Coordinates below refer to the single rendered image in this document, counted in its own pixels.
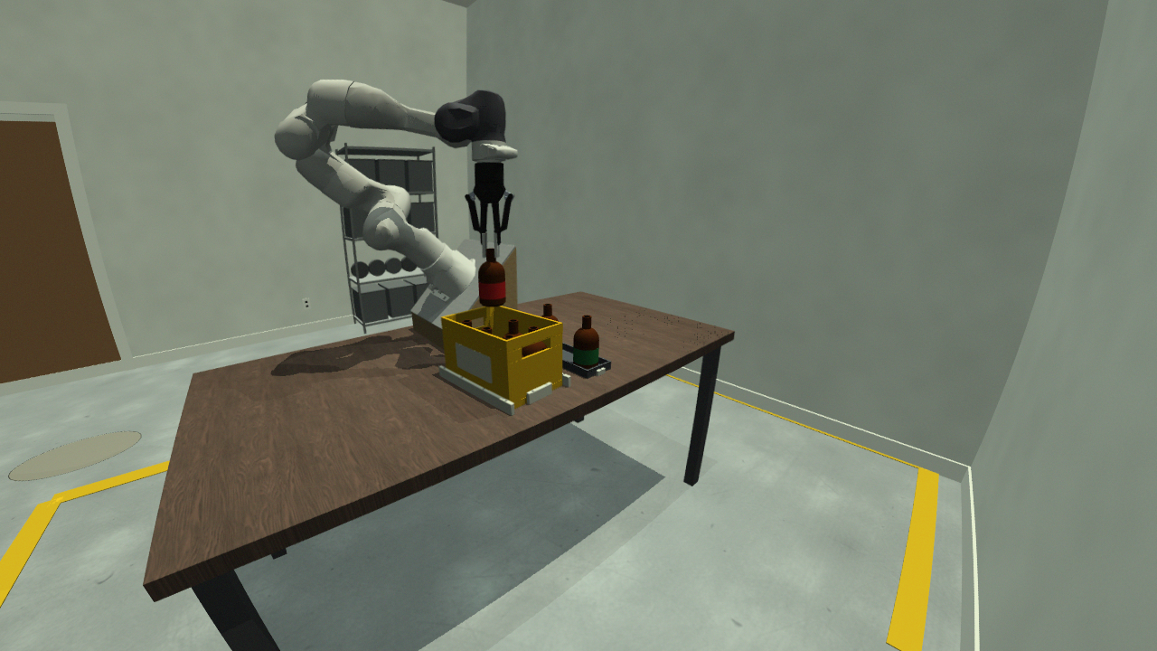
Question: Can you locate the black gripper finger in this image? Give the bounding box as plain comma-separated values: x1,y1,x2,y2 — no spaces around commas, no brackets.
465,190,488,258
491,190,514,258

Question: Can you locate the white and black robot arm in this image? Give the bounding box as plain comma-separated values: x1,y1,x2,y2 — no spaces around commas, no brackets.
274,80,517,303

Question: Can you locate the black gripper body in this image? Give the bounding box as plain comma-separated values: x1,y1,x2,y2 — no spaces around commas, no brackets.
474,162,506,204

